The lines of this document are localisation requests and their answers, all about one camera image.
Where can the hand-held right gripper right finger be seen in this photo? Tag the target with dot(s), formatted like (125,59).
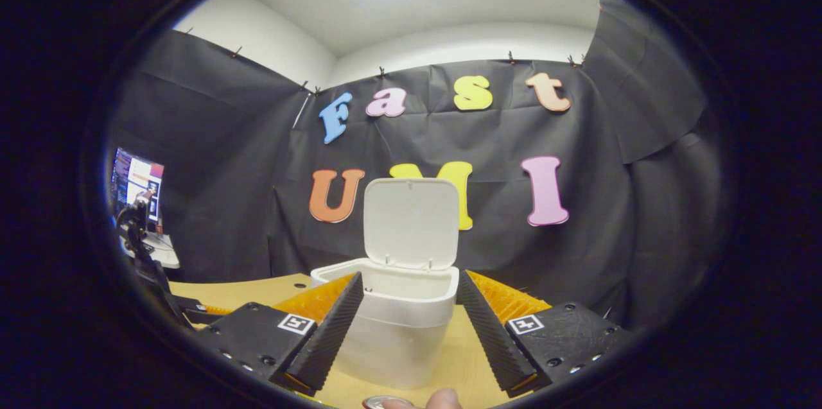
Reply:
(488,338)

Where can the wooden desktop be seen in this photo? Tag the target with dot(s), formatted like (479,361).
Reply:
(462,364)

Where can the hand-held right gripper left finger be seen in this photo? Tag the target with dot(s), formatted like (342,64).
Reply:
(334,332)

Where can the computer monitor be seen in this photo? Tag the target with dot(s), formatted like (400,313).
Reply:
(131,178)

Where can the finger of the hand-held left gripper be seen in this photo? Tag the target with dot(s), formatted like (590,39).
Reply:
(192,311)

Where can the black backdrop cloth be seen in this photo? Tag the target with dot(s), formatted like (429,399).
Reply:
(578,255)

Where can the metal pop can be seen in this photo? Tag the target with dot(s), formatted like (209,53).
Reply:
(385,403)

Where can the white side table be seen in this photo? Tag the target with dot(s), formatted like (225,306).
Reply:
(164,253)

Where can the white desktop garbage bin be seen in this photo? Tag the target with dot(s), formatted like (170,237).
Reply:
(411,223)

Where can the row of black cloth clips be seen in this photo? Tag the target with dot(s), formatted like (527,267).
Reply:
(381,71)

